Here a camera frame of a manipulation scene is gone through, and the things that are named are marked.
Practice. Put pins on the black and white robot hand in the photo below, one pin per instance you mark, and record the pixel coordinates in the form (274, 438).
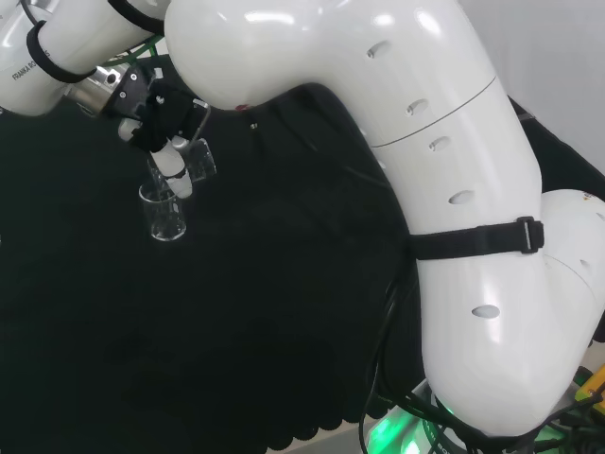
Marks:
(165, 116)

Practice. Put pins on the wide clear glass beaker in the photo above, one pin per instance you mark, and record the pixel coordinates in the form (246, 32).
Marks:
(203, 163)

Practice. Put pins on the narrow clear glass beaker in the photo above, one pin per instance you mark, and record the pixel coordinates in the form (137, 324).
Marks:
(165, 217)

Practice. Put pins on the black bench cloth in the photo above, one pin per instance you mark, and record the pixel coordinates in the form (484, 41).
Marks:
(236, 284)

